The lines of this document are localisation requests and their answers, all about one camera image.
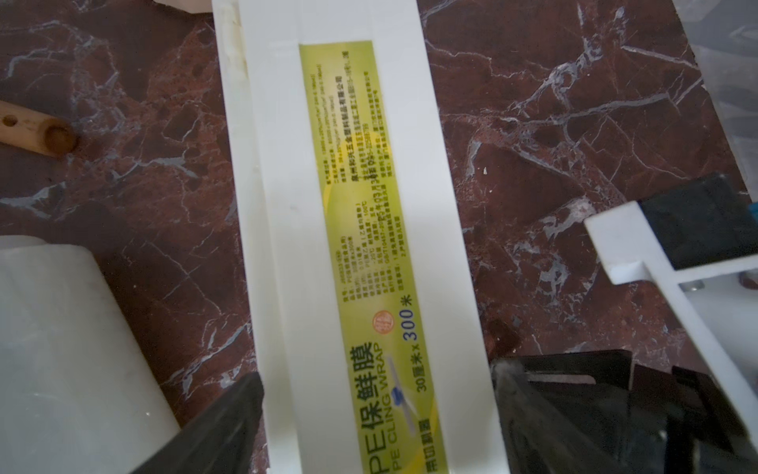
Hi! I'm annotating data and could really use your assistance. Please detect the long plastic wrap roll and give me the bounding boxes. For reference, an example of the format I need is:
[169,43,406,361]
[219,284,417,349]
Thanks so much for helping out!
[1,235,180,473]

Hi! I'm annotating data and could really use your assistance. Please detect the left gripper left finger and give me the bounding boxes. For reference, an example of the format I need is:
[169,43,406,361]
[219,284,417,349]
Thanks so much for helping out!
[134,372,265,473]

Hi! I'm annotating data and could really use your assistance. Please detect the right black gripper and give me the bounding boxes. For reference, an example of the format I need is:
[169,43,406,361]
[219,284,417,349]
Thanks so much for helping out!
[505,350,757,473]

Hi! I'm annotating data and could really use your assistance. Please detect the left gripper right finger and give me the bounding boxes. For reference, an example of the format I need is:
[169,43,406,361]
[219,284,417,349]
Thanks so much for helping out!
[491,359,598,473]

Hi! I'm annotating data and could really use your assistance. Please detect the cream wrap dispenser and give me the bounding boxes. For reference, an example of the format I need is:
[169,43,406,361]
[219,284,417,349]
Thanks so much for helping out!
[212,1,508,473]

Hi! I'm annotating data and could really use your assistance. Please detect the blue garden hand rake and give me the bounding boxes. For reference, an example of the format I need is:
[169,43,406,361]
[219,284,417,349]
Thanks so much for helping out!
[1,101,78,158]

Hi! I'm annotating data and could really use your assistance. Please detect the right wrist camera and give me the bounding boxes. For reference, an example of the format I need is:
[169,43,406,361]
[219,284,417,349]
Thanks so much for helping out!
[584,174,757,446]

